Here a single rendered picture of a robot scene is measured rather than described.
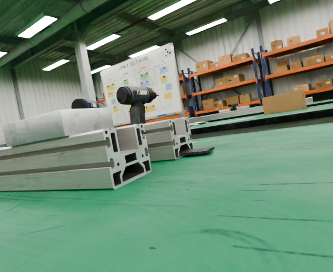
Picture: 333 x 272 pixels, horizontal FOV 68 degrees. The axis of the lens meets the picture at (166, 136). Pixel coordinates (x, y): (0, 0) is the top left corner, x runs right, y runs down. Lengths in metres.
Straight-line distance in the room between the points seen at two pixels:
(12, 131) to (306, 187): 0.45
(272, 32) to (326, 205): 10.98
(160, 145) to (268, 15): 10.92
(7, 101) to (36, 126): 12.97
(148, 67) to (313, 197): 3.69
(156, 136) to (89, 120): 0.15
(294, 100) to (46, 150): 2.03
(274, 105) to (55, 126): 2.05
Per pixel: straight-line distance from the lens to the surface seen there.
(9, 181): 0.56
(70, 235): 0.24
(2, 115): 13.16
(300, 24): 11.05
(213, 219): 0.20
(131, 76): 4.06
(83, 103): 0.93
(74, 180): 0.41
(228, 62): 10.40
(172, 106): 3.60
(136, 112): 0.83
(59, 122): 0.40
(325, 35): 9.76
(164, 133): 0.51
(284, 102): 2.28
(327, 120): 1.77
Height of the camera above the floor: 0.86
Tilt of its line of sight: 3 degrees down
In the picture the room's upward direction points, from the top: 10 degrees counter-clockwise
